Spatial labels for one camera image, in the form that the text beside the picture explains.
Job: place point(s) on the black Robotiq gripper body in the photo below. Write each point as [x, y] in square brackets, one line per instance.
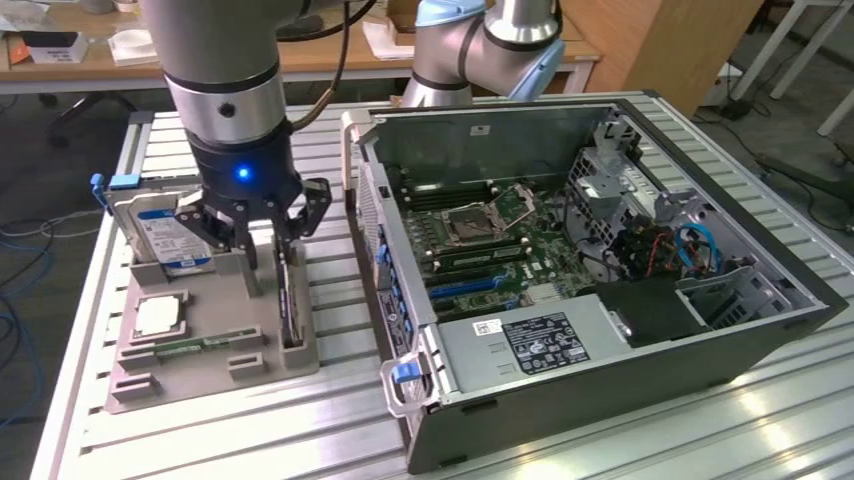
[247, 170]

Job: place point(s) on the graphics card with metal bracket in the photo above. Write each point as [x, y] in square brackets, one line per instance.
[288, 300]

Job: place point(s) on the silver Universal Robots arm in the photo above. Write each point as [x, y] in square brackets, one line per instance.
[213, 60]

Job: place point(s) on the hard disk with blue caddy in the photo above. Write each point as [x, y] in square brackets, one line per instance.
[156, 240]

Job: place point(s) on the silver CPU chip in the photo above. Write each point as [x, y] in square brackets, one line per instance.
[159, 319]

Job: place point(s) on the CPU socket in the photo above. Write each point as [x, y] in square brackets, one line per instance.
[469, 222]

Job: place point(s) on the green RAM stick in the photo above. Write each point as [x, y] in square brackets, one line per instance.
[200, 345]

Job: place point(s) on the dark installed RAM stick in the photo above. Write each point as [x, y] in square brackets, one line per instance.
[480, 255]

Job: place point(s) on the black chair base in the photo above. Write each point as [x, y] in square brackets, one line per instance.
[87, 105]

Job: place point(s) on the blue expansion slot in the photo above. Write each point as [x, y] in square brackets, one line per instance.
[467, 286]

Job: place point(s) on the metal socket cover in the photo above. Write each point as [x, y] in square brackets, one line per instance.
[516, 205]

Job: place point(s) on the white round tape holder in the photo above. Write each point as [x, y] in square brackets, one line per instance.
[129, 47]

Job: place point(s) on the grey plastic parts rack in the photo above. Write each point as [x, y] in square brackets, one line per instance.
[220, 370]

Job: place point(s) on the white paper stack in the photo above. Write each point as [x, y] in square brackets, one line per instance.
[387, 50]

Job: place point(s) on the wooden desk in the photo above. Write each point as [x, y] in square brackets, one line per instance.
[67, 72]

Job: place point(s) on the green motherboard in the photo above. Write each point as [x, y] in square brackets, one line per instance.
[540, 260]

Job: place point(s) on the open cardboard box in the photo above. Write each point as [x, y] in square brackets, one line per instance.
[400, 25]

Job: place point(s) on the black and white box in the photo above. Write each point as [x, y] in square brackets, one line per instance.
[53, 47]

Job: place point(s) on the grey power supply unit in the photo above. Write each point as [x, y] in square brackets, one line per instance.
[480, 360]

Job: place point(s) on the grey cup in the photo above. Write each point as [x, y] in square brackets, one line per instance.
[99, 5]

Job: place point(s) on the small orange box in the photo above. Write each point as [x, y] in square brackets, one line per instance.
[20, 55]

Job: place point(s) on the metal disk bay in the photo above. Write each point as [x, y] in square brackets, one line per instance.
[600, 200]

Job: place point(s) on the open black PC case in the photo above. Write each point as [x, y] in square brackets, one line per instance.
[600, 400]

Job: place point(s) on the wooden cabinet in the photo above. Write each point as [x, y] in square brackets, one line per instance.
[667, 50]

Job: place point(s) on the black floor stand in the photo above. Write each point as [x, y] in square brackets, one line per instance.
[814, 175]

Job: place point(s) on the white table frame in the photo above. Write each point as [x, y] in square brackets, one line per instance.
[782, 85]

